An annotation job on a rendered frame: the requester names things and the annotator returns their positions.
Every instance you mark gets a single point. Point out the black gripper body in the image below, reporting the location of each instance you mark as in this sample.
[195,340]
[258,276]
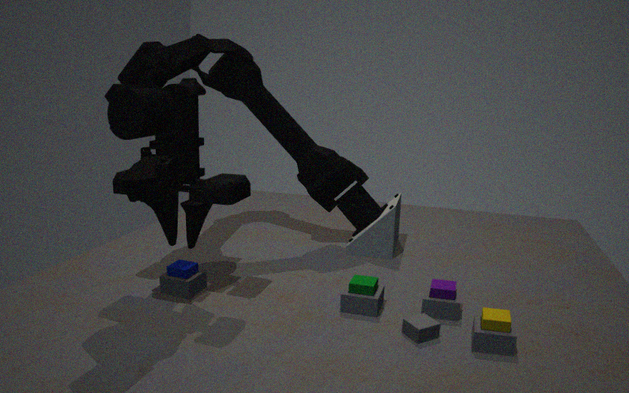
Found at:
[222,189]

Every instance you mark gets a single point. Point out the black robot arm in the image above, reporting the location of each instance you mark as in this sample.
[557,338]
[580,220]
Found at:
[140,107]

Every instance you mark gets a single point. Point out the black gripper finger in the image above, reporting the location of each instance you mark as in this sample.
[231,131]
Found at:
[166,210]
[196,213]

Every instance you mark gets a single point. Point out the blue button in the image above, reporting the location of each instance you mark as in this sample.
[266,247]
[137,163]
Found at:
[183,279]

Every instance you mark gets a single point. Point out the green button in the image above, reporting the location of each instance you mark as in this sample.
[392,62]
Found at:
[362,295]

